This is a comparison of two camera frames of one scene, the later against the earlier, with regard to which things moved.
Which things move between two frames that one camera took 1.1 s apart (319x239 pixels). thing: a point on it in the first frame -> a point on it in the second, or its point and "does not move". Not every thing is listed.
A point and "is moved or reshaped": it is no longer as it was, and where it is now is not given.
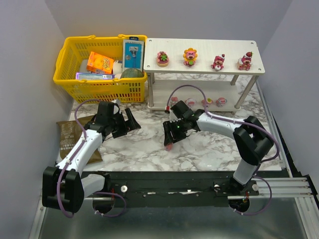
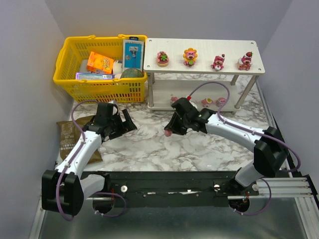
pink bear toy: [169, 147] is moved or reshaped
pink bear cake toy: [162, 59] does not move
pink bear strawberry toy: [244, 62] does not move
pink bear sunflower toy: [190, 57] does not move
